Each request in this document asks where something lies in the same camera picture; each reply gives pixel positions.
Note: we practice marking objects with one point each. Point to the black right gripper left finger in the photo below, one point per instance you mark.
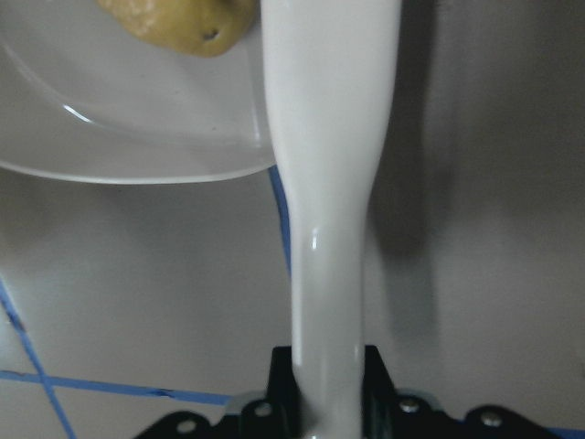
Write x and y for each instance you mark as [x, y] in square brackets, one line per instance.
[283, 392]

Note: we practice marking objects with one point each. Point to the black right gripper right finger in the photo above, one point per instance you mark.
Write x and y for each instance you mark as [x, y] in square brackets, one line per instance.
[378, 397]

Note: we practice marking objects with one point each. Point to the beige plastic dustpan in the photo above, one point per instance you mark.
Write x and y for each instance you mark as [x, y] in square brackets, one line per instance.
[82, 100]

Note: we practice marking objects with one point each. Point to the brown toy potato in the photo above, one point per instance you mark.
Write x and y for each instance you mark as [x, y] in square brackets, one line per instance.
[205, 29]

